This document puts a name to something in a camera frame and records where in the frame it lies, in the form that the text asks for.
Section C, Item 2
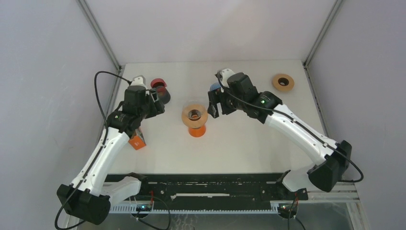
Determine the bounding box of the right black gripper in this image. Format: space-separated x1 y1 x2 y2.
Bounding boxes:
208 86 246 118

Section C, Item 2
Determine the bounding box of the orange coffee filter box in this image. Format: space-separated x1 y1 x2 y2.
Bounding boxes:
128 127 146 150

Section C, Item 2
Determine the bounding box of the clear glass dripper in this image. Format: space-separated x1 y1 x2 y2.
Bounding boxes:
182 100 208 122

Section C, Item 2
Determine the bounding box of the wooden dripper ring holder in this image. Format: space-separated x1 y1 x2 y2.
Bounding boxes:
181 103 208 129

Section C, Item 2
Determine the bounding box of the orange glass carafe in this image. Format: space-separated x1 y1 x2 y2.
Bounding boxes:
188 110 208 138

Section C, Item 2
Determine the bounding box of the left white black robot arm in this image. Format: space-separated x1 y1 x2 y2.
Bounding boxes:
56 85 164 225

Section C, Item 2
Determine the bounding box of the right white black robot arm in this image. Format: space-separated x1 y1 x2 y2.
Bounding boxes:
208 69 352 199

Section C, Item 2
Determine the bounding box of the blue glass dripper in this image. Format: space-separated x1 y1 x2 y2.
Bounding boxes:
209 82 221 91

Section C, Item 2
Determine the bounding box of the red black carafe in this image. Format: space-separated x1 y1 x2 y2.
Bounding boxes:
150 78 171 104

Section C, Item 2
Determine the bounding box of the right black camera cable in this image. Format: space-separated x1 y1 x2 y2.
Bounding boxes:
215 74 364 230

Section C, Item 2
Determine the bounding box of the black camera cable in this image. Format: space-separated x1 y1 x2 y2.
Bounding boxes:
54 70 134 230
215 74 364 230

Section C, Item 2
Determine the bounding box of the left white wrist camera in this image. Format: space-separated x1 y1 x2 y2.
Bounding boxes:
130 75 147 89

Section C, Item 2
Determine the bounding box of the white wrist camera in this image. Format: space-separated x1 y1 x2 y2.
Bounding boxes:
216 68 235 86
130 75 147 89

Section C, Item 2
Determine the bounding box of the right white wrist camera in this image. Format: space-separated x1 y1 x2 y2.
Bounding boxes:
216 68 235 86

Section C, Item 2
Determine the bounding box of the far wooden dripper ring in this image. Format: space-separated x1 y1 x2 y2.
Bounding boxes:
271 73 295 92

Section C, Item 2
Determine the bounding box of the left black camera cable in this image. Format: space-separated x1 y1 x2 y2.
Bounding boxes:
54 70 134 230

